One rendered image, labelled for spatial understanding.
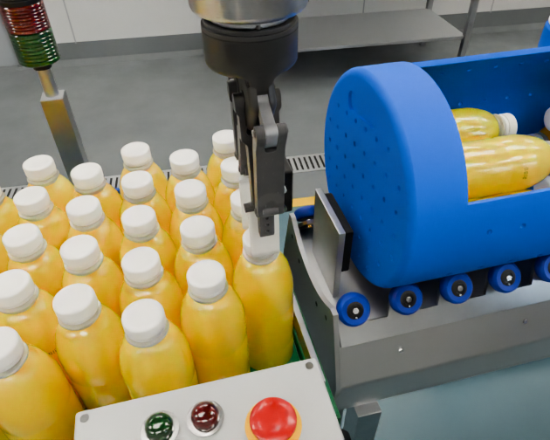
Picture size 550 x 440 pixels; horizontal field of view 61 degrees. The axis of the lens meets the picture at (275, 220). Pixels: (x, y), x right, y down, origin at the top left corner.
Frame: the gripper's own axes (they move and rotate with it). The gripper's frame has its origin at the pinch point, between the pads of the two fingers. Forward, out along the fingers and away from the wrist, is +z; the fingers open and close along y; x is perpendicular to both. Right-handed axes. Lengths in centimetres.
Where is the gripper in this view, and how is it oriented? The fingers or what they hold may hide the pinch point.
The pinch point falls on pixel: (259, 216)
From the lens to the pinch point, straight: 48.9
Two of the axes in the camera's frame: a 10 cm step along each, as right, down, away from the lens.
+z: 0.2, 7.6, 6.6
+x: -9.7, 1.7, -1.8
